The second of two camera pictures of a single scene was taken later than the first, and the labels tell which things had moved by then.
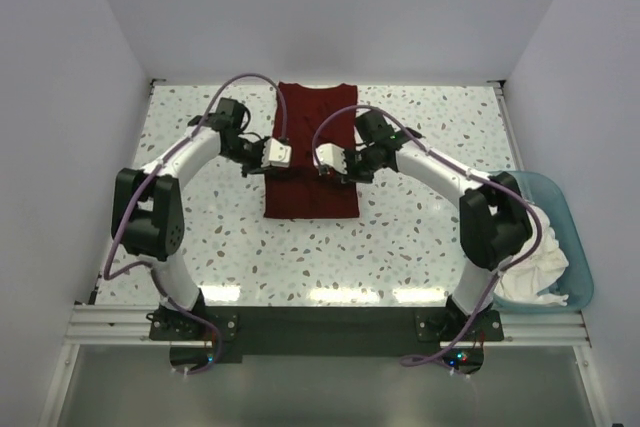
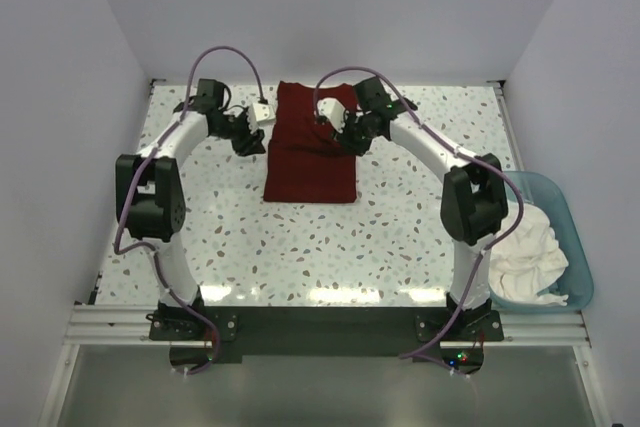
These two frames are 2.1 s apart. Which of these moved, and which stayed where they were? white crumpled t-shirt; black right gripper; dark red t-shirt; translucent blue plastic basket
Moved: black right gripper; dark red t-shirt
Stayed: white crumpled t-shirt; translucent blue plastic basket
